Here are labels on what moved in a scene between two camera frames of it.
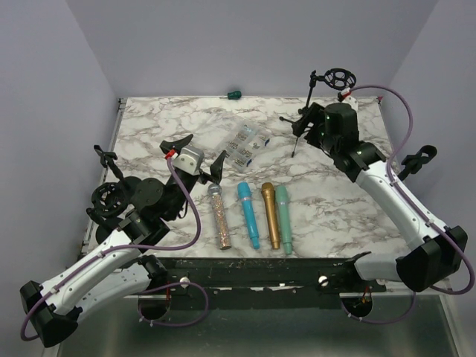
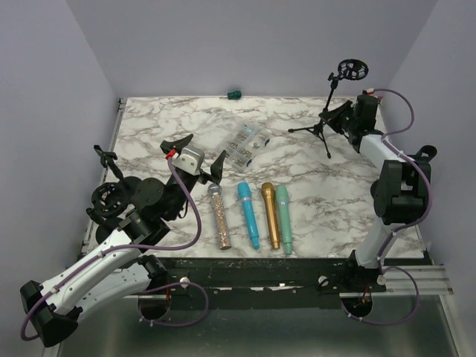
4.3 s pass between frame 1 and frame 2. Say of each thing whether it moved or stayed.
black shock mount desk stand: stayed
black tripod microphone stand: moved
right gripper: moved
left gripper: stayed
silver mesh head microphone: stayed
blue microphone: stayed
